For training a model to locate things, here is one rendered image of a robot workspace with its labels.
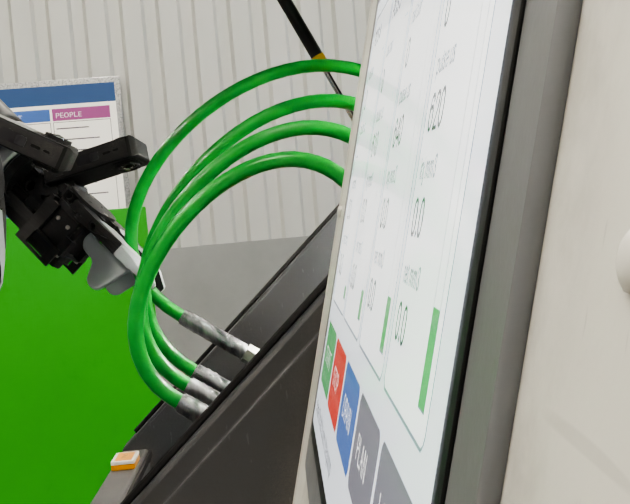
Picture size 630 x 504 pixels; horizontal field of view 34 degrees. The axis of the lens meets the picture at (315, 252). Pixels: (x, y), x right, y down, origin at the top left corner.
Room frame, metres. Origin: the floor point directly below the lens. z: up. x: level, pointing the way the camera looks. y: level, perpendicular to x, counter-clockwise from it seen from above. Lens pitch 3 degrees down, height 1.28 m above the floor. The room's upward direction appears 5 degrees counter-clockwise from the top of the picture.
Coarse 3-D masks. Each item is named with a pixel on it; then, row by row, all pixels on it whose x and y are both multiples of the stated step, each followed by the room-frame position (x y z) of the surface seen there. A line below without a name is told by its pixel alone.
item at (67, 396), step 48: (144, 240) 4.32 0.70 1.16; (0, 288) 4.15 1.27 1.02; (48, 288) 4.20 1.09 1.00; (0, 336) 4.15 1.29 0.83; (48, 336) 4.20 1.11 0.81; (96, 336) 4.25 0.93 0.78; (0, 384) 4.14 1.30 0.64; (48, 384) 4.19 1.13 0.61; (96, 384) 4.25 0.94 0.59; (144, 384) 4.30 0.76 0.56; (0, 432) 4.14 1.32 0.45; (48, 432) 4.19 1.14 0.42; (96, 432) 4.24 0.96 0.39; (0, 480) 4.13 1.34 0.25; (48, 480) 4.18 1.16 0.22; (96, 480) 4.24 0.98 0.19
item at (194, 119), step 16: (288, 64) 1.12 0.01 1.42; (304, 64) 1.12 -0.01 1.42; (320, 64) 1.12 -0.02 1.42; (336, 64) 1.12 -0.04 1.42; (352, 64) 1.13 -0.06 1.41; (240, 80) 1.13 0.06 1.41; (256, 80) 1.12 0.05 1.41; (272, 80) 1.13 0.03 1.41; (224, 96) 1.12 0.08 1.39; (208, 112) 1.12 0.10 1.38; (176, 128) 1.12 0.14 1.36; (192, 128) 1.13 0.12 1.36; (176, 144) 1.12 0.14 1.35; (160, 160) 1.12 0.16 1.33; (144, 176) 1.12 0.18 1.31; (144, 192) 1.12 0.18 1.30; (128, 208) 1.12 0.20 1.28; (128, 224) 1.12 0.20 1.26; (128, 240) 1.12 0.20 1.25; (160, 304) 1.12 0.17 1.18; (176, 320) 1.13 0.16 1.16
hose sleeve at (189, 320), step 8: (184, 312) 1.12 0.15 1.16; (184, 320) 1.12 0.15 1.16; (192, 320) 1.12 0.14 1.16; (200, 320) 1.12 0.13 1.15; (192, 328) 1.12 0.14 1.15; (200, 328) 1.12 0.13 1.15; (208, 328) 1.12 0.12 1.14; (216, 328) 1.12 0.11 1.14; (208, 336) 1.12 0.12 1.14; (216, 336) 1.12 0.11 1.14; (224, 336) 1.12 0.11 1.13; (232, 336) 1.13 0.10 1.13; (216, 344) 1.12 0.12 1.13; (224, 344) 1.12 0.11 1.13; (232, 344) 1.12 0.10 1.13; (240, 344) 1.12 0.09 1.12; (232, 352) 1.12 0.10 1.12; (240, 352) 1.12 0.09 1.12
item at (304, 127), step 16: (272, 128) 0.96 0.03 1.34; (288, 128) 0.96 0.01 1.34; (304, 128) 0.96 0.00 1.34; (320, 128) 0.96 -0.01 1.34; (336, 128) 0.96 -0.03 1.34; (240, 144) 0.96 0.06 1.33; (256, 144) 0.96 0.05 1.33; (224, 160) 0.96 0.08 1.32; (208, 176) 0.96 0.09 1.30; (192, 192) 0.96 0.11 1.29; (176, 208) 0.96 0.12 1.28; (160, 224) 0.96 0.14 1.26; (144, 256) 0.96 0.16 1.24; (144, 320) 0.96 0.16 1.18; (144, 336) 0.96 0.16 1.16; (160, 352) 0.96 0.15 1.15; (160, 368) 0.96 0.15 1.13; (176, 368) 0.96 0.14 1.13; (176, 384) 0.96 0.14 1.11; (192, 384) 0.96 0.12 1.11; (208, 400) 0.95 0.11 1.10
